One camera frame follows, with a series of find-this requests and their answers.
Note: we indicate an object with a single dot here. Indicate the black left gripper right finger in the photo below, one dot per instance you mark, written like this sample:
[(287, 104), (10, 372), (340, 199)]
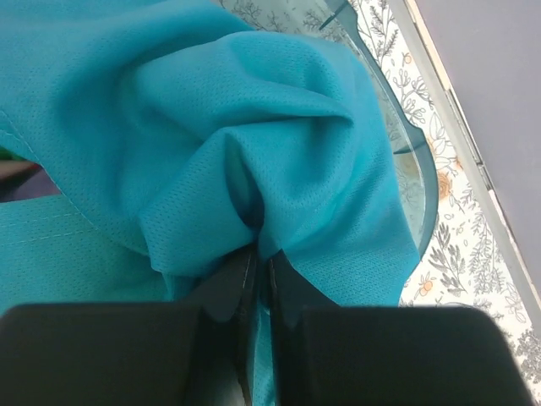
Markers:
[(327, 354)]

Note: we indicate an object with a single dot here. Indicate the clear teal plastic basket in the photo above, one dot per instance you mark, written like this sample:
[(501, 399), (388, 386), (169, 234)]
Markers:
[(413, 161)]

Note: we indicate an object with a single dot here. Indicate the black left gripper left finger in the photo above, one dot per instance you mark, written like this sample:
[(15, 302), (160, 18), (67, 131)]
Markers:
[(194, 351)]

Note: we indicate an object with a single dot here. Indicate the teal t-shirt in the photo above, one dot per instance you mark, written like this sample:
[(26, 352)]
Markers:
[(143, 142)]

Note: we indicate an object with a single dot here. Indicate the floral patterned table mat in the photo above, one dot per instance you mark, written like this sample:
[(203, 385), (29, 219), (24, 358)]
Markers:
[(472, 258)]

